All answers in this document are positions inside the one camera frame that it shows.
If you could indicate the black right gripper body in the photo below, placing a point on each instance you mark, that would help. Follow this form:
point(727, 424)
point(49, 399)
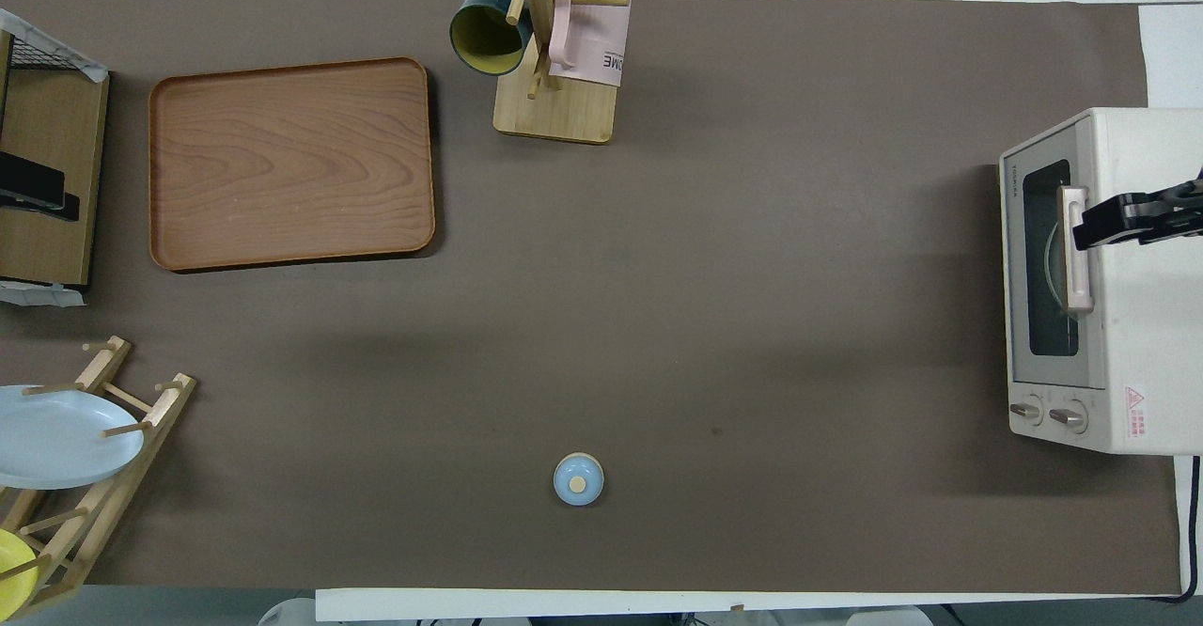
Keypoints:
point(1179, 212)

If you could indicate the toaster oven glass door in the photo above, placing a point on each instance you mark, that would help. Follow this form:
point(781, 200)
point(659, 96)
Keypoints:
point(1034, 259)

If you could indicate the white toaster oven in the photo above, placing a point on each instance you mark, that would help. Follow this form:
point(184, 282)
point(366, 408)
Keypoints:
point(1147, 344)

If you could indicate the silver oven knob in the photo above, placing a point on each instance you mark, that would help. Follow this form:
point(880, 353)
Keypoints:
point(1026, 411)
point(1069, 417)

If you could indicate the wooden shelf cabinet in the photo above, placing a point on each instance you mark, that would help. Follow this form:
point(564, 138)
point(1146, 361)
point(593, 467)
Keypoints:
point(47, 118)

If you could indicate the red warning sticker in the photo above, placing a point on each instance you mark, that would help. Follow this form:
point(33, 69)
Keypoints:
point(1136, 412)

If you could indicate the light blue plate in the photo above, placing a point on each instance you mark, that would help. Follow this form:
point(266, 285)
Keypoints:
point(56, 438)

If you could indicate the wooden dish rack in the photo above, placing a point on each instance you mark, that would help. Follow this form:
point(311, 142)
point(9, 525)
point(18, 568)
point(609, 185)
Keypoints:
point(164, 408)

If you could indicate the wooden serving tray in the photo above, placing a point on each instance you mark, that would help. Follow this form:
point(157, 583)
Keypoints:
point(291, 165)

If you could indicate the yellow plate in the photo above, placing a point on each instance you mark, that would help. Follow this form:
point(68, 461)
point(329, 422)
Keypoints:
point(11, 570)

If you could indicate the brown table mat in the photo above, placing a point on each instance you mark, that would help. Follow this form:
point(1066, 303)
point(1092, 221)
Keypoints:
point(658, 278)

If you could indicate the dark green mug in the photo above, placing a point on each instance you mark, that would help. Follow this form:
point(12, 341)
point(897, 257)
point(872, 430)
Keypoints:
point(481, 36)

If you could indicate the wooden mug tree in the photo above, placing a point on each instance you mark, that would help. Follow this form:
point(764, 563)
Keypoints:
point(564, 118)

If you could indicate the pink mug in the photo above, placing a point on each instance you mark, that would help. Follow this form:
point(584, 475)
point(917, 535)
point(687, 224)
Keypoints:
point(592, 43)

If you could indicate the blue jar with cork lid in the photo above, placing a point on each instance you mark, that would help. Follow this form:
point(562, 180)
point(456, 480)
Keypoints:
point(578, 480)

